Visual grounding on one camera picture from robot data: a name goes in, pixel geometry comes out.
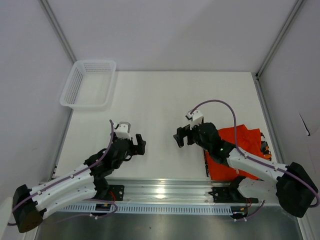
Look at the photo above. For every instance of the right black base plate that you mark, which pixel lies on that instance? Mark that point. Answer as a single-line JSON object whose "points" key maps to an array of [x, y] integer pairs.
{"points": [[224, 194]]}

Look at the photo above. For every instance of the camouflage orange black shorts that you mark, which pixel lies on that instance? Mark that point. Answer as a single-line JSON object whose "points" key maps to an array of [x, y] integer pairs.
{"points": [[249, 142]]}

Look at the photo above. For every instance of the white plastic basket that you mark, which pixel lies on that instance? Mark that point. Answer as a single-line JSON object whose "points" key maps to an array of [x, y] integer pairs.
{"points": [[90, 85]]}

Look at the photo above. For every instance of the aluminium mounting rail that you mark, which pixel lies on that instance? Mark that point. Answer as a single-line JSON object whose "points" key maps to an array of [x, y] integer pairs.
{"points": [[166, 191]]}

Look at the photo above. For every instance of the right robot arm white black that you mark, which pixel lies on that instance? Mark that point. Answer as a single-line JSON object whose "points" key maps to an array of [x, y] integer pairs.
{"points": [[289, 186]]}

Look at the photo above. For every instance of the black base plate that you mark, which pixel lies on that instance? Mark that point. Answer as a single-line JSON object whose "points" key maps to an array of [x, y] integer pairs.
{"points": [[115, 193], [224, 194]]}

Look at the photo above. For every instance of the slotted cable duct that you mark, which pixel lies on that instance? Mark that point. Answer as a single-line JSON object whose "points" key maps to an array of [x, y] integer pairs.
{"points": [[167, 209]]}

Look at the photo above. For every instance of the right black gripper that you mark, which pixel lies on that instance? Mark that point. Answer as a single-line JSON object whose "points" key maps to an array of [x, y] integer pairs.
{"points": [[182, 132]]}

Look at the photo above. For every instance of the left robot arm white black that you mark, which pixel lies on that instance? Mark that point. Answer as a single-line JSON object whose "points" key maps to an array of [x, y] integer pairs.
{"points": [[32, 205]]}

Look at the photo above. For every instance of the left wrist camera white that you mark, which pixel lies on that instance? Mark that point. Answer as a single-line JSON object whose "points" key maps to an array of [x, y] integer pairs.
{"points": [[122, 130]]}

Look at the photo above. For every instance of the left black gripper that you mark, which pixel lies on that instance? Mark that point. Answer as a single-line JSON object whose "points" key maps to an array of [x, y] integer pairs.
{"points": [[139, 147]]}

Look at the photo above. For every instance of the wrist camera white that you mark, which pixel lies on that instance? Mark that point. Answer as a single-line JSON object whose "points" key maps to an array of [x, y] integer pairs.
{"points": [[122, 130], [195, 118]]}

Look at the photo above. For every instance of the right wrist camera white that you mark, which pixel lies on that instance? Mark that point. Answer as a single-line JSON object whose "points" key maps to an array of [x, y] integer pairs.
{"points": [[195, 118]]}

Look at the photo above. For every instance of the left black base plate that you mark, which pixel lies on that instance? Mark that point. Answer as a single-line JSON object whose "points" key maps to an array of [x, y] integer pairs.
{"points": [[115, 193]]}

